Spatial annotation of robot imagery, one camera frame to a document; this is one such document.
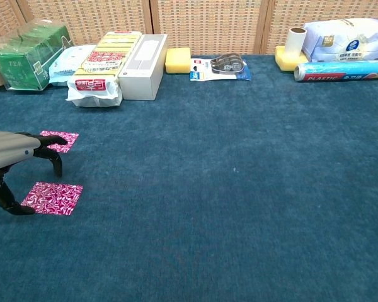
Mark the white blue tissue bag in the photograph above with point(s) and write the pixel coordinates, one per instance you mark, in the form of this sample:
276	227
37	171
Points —
349	44

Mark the yellow green sponge multipack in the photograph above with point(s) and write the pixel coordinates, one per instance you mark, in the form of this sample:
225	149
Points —
97	75

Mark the yellow sponge with green base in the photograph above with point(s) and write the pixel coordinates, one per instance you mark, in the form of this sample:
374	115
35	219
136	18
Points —
286	64

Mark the pink patterned packet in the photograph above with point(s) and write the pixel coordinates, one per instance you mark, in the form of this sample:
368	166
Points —
72	140
53	198

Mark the plain yellow sponge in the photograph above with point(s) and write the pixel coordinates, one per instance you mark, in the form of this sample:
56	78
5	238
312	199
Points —
178	61

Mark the blue plastic wrap roll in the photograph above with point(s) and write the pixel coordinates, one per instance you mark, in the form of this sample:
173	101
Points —
343	70

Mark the light blue wet wipes pack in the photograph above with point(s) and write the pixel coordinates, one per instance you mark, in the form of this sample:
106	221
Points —
66	64

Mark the long white power strip box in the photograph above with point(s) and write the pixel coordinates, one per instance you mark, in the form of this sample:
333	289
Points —
141	72

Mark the white roll with cardboard core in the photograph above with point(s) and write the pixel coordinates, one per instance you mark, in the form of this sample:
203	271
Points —
295	42

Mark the dark blue table mat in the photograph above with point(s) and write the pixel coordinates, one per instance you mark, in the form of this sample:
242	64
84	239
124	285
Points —
223	188

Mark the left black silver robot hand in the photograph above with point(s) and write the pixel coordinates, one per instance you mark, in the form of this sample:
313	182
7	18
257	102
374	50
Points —
9	149

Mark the woven bamboo folding screen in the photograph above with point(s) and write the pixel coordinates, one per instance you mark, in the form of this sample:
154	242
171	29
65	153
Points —
208	25

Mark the correction tape blister pack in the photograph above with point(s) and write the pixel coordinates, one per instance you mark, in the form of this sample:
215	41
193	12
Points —
220	69

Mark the green tea bag box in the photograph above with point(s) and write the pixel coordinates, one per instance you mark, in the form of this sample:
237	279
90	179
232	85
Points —
22	67

